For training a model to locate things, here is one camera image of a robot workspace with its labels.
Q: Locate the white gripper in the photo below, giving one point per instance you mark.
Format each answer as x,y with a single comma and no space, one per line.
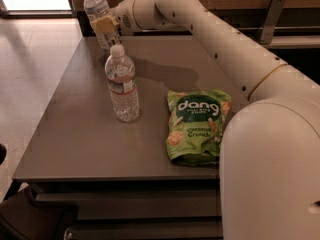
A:
124,17

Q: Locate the blue label plastic bottle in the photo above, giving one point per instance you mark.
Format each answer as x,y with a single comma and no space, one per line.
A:
95,9

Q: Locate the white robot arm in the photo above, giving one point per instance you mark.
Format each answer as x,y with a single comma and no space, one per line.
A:
270,151

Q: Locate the red label clear water bottle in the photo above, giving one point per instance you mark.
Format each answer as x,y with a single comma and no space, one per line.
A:
120,73

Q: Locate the green dang coconut crunch bag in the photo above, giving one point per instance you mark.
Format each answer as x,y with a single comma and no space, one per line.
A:
196,125

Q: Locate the grey upper drawer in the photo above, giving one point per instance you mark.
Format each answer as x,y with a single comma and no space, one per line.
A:
141,204

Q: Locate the grey drawer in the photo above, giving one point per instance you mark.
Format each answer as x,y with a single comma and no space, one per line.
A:
141,204
147,230

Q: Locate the grey lower drawer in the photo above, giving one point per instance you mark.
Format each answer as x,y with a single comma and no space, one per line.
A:
147,230

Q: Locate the dark brown chair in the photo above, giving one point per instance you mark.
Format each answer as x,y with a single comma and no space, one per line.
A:
22,217

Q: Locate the right metal wall bracket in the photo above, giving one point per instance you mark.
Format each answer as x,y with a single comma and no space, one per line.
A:
267,29

